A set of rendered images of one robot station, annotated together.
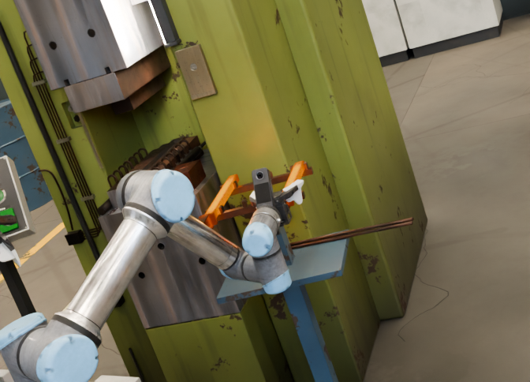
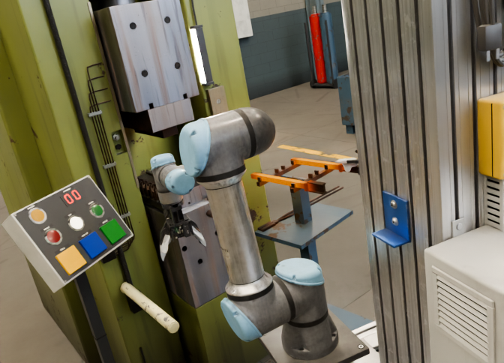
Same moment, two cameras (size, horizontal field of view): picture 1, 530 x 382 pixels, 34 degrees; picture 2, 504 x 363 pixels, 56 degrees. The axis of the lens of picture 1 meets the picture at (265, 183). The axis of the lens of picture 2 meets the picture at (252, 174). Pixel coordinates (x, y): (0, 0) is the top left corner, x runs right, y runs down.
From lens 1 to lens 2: 2.51 m
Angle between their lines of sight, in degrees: 54
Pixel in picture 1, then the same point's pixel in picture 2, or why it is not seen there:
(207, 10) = (227, 62)
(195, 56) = (220, 93)
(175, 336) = (217, 306)
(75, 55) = (161, 82)
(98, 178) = (134, 196)
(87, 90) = (166, 112)
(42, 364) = not seen: outside the picture
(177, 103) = (142, 145)
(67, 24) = (159, 56)
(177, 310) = (221, 283)
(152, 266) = (208, 251)
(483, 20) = not seen: hidden behind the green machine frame
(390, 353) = not seen: hidden behind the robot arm
